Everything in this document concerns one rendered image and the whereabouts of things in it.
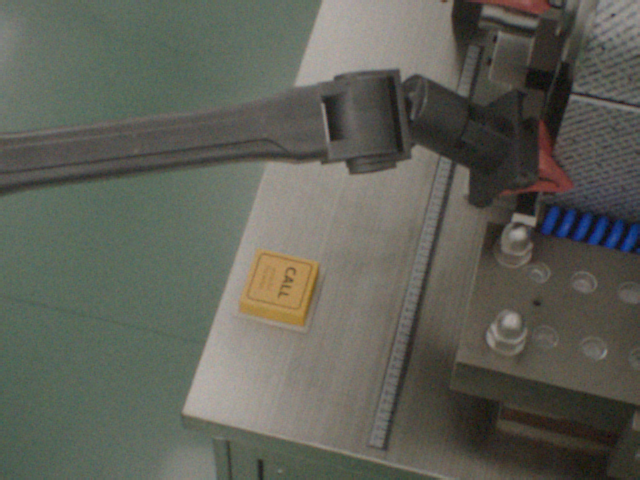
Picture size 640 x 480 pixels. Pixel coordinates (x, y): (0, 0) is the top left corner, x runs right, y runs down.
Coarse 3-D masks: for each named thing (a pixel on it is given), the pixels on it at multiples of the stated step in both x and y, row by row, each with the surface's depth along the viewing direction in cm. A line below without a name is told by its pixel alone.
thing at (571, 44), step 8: (584, 0) 103; (584, 8) 104; (576, 16) 104; (584, 16) 104; (576, 24) 104; (584, 24) 104; (576, 32) 105; (568, 40) 107; (576, 40) 105; (568, 48) 106; (576, 48) 106; (568, 56) 108
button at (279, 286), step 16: (256, 256) 132; (272, 256) 132; (288, 256) 132; (256, 272) 131; (272, 272) 131; (288, 272) 131; (304, 272) 131; (256, 288) 130; (272, 288) 130; (288, 288) 130; (304, 288) 130; (240, 304) 130; (256, 304) 129; (272, 304) 129; (288, 304) 129; (304, 304) 129; (288, 320) 130; (304, 320) 130
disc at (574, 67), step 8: (592, 0) 102; (592, 8) 102; (592, 16) 102; (592, 24) 102; (584, 32) 103; (584, 40) 103; (584, 48) 104; (576, 56) 105; (576, 64) 105; (568, 72) 112; (576, 72) 106; (568, 80) 110
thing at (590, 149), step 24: (576, 96) 110; (576, 120) 112; (600, 120) 111; (624, 120) 110; (576, 144) 115; (600, 144) 114; (624, 144) 113; (576, 168) 118; (600, 168) 117; (624, 168) 116; (552, 192) 122; (576, 192) 121; (600, 192) 120; (624, 192) 119; (600, 216) 124; (624, 216) 123
